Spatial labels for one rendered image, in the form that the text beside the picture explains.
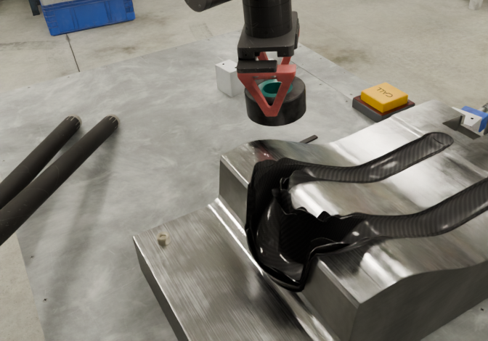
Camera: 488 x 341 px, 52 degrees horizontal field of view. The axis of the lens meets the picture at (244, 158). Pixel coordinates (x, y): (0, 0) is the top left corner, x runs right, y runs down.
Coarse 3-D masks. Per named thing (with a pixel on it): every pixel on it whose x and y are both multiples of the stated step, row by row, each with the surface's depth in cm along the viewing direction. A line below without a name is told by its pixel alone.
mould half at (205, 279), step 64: (384, 128) 72; (448, 128) 70; (320, 192) 54; (384, 192) 60; (448, 192) 60; (192, 256) 57; (384, 256) 46; (448, 256) 51; (192, 320) 50; (256, 320) 50; (320, 320) 49; (384, 320) 47; (448, 320) 55
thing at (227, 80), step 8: (216, 64) 99; (224, 64) 99; (232, 64) 99; (216, 72) 100; (224, 72) 97; (232, 72) 96; (216, 80) 101; (224, 80) 98; (232, 80) 97; (224, 88) 100; (232, 88) 98; (240, 88) 99
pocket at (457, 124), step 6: (450, 120) 72; (456, 120) 73; (462, 120) 73; (450, 126) 73; (456, 126) 74; (462, 126) 73; (468, 126) 73; (462, 132) 74; (468, 132) 73; (474, 132) 72; (468, 138) 73; (474, 138) 72
